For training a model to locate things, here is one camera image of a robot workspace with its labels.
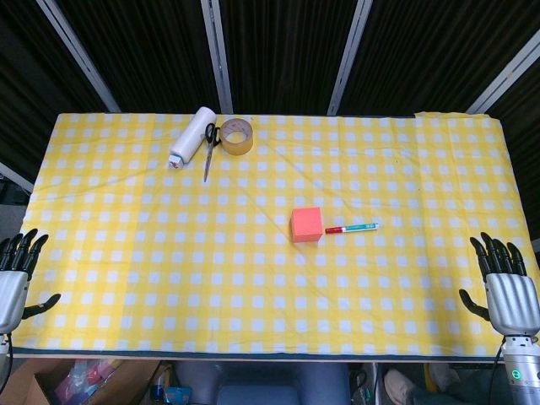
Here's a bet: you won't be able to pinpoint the white cylindrical bottle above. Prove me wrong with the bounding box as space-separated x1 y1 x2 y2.
169 106 217 165

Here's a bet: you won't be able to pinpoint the black handled scissors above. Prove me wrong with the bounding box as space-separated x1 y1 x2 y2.
202 121 222 183

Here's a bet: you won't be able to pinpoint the red cube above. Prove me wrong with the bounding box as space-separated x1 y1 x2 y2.
289 206 325 245

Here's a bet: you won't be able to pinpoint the brown packing tape roll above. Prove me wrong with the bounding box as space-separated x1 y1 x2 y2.
220 117 255 156

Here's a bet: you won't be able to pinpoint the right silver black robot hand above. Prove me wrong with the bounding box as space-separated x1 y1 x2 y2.
458 231 540 338

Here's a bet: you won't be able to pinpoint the yellow white checkered tablecloth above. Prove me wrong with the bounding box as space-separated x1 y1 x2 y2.
23 111 539 358

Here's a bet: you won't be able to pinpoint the cardboard box with colourful items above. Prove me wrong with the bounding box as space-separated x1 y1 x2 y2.
0 358 127 405

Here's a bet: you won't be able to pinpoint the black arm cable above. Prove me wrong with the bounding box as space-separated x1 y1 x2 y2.
491 336 507 372

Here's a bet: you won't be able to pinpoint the red and teal marker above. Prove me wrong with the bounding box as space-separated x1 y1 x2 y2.
324 223 380 235

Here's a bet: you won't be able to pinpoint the beige shoe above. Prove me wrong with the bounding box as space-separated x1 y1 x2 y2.
382 369 413 405

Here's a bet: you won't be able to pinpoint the aluminium frame post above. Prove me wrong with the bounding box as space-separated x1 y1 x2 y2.
200 0 235 115
36 0 122 113
327 0 373 116
465 36 540 115

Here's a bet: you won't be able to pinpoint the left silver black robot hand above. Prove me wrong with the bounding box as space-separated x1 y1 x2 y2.
0 229 62 334

